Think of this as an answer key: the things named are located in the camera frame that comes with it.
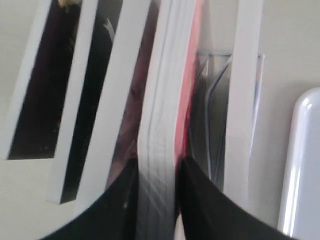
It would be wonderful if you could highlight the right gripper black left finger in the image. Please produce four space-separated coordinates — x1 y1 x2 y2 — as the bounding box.
43 158 139 240

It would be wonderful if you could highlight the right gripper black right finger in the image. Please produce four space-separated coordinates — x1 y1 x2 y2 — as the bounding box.
177 157 290 240

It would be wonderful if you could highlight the grey cat title book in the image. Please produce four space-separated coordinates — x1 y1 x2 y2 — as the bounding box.
74 0 162 226

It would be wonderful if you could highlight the red spine book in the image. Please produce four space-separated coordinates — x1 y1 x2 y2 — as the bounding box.
136 0 204 240

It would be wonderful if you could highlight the dark brown book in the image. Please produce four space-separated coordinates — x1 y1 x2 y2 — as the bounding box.
0 0 81 160

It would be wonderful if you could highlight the black book white title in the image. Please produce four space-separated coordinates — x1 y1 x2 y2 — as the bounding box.
47 0 123 205

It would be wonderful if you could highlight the white rectangular tray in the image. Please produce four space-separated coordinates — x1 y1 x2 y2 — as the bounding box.
277 87 320 240

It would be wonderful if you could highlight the white wire book rack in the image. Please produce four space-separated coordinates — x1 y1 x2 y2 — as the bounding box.
189 49 265 186

